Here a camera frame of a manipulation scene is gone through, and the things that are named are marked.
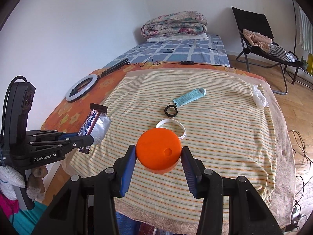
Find clothes on chair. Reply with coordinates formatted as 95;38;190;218
242;29;296;63

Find white ring light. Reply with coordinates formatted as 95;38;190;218
65;74;99;102

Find orange floral bedsheet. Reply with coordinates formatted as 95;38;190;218
41;62;266;133

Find striped yellow towel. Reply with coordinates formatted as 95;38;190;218
70;70;276;204

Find black folding chair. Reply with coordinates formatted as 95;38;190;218
231;7;303;96

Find folded floral quilt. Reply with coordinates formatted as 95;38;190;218
141;11;207;39

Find white silicone wristband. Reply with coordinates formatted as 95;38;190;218
156;118;186;140

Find black hair tie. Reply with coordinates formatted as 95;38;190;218
164;104;179;118

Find yellow crate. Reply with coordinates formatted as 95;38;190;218
306;54;313;75

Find orange plastic cap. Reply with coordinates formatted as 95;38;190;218
136;128;182;174

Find white crumpled tissue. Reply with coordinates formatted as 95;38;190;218
252;84;268;108

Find teal tube packet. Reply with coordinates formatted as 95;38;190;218
172;88;206;107

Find beige blanket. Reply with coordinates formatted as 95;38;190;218
61;67;297;234

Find black clothes rack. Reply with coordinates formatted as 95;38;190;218
289;0;313;89

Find brown candy bar wrapper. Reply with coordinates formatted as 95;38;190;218
77;103;111;154

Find black ring light cable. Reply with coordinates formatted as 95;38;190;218
97;56;230;79

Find blue checked bedsheet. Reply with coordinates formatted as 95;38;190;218
105;34;230;68

